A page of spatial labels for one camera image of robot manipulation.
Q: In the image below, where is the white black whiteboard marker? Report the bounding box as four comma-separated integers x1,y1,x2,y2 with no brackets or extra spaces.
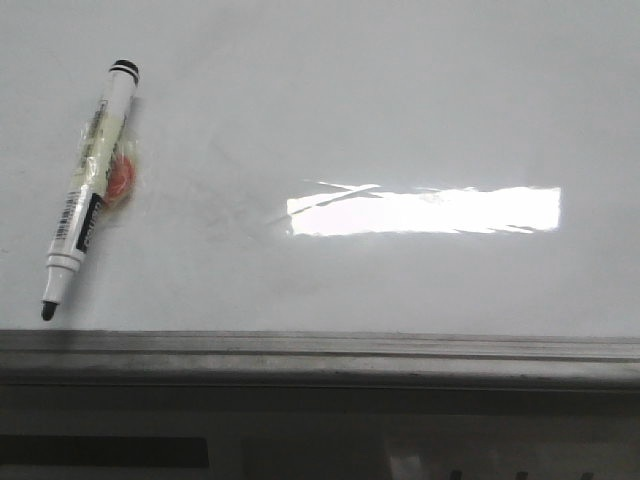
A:
41,59,140,321

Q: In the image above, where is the white whiteboard with metal frame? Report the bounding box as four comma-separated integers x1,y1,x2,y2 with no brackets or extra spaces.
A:
1,1,639,390

